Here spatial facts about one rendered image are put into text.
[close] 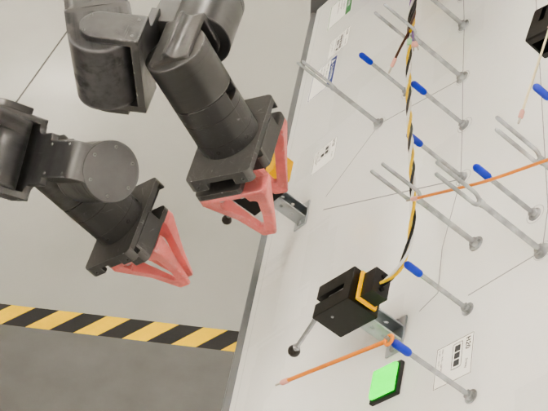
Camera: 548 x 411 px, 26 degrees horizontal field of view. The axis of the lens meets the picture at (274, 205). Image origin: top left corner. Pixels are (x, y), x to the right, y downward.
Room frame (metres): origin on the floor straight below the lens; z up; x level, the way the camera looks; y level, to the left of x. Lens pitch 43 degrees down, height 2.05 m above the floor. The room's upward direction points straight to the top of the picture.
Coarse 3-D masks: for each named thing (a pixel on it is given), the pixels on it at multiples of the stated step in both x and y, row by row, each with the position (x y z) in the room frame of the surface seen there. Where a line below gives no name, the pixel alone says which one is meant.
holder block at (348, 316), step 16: (352, 272) 0.82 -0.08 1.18; (320, 288) 0.83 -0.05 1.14; (336, 288) 0.81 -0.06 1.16; (352, 288) 0.80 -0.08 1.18; (320, 304) 0.81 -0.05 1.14; (336, 304) 0.79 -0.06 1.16; (352, 304) 0.79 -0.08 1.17; (320, 320) 0.79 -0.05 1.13; (336, 320) 0.79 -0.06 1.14; (352, 320) 0.79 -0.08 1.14; (368, 320) 0.78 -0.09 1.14
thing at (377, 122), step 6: (300, 66) 1.24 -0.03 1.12; (318, 72) 1.23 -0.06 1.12; (318, 78) 1.24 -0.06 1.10; (324, 78) 1.23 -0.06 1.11; (324, 84) 1.24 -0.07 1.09; (330, 84) 1.22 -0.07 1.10; (336, 90) 1.23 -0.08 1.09; (342, 96) 1.23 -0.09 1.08; (348, 102) 1.22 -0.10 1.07; (354, 102) 1.23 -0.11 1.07; (360, 108) 1.22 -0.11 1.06; (366, 114) 1.22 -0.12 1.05; (372, 120) 1.22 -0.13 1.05; (378, 120) 1.22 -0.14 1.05; (378, 126) 1.21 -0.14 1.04
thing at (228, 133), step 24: (240, 96) 0.82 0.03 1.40; (264, 96) 0.86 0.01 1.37; (192, 120) 0.79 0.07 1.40; (216, 120) 0.79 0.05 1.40; (240, 120) 0.80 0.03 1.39; (264, 120) 0.82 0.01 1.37; (216, 144) 0.79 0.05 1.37; (240, 144) 0.79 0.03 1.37; (192, 168) 0.79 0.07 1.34; (216, 168) 0.78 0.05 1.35; (240, 168) 0.77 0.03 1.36
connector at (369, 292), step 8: (368, 272) 0.82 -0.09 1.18; (376, 272) 0.81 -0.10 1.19; (384, 272) 0.81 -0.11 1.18; (368, 280) 0.80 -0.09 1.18; (376, 280) 0.80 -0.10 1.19; (368, 288) 0.79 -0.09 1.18; (376, 288) 0.79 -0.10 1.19; (384, 288) 0.80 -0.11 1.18; (360, 296) 0.79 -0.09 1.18; (368, 296) 0.79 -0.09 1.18; (376, 296) 0.79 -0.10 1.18; (384, 296) 0.79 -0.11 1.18; (376, 304) 0.79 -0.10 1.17
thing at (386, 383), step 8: (400, 360) 0.76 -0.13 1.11; (384, 368) 0.76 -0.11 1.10; (392, 368) 0.75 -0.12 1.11; (400, 368) 0.75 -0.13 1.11; (376, 376) 0.75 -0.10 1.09; (384, 376) 0.75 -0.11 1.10; (392, 376) 0.74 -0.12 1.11; (400, 376) 0.74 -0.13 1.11; (376, 384) 0.74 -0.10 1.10; (384, 384) 0.73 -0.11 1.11; (392, 384) 0.73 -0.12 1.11; (400, 384) 0.73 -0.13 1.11; (376, 392) 0.73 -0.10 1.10; (384, 392) 0.73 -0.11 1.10; (392, 392) 0.72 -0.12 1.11; (376, 400) 0.73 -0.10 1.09; (384, 400) 0.72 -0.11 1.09
